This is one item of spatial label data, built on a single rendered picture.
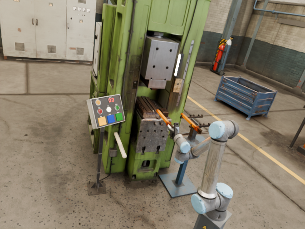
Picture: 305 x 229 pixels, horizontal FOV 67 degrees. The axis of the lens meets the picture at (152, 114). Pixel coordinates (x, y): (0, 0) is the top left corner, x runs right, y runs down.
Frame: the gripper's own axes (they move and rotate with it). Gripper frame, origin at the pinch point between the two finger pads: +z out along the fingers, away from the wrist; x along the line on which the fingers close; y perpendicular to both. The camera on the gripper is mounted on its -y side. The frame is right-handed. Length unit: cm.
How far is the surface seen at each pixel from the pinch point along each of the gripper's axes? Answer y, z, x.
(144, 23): -81, 57, -22
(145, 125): 21.7, 35.4, -10.3
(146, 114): 11.1, 41.5, -8.0
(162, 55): -56, 42, -3
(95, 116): 1, 18, -69
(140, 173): 94, 35, -5
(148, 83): -26, 42, -12
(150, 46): -63, 43, -17
